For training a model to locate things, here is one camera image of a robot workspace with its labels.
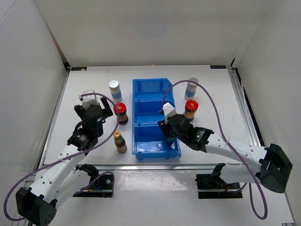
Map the left aluminium side rail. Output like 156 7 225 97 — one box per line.
35 69 70 170

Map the red-lid sauce jar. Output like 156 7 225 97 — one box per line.
183 99 198 121
113 102 128 125

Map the white shaker silver cap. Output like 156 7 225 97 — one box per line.
109 80 122 103
184 77 198 101

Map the right red-lid sauce jar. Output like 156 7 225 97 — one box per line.
183 99 198 121

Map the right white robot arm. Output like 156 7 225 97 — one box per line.
158 114 293 194

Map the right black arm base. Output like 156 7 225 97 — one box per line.
195 163 245 199

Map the left red-lid sauce jar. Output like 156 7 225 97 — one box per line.
113 102 128 125

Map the left black corner label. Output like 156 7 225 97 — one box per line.
71 67 87 71

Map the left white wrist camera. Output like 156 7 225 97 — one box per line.
79 89 99 110

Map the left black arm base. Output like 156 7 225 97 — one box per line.
73 164 115 198

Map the front aluminium rail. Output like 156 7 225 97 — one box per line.
35 164 247 172

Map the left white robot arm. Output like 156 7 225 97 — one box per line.
16 93 113 226

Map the left white shaker silver cap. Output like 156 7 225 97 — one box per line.
109 80 122 103

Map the blue plastic divided bin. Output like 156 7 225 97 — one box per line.
132 78 181 161

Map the right white shaker silver cap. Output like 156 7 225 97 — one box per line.
184 77 198 101

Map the right black corner label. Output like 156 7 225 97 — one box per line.
210 65 227 69

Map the black corner label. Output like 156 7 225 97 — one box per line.
71 67 87 71
210 65 227 69

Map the yellow-cap sauce bottle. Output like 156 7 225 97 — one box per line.
113 130 127 153
164 132 174 143

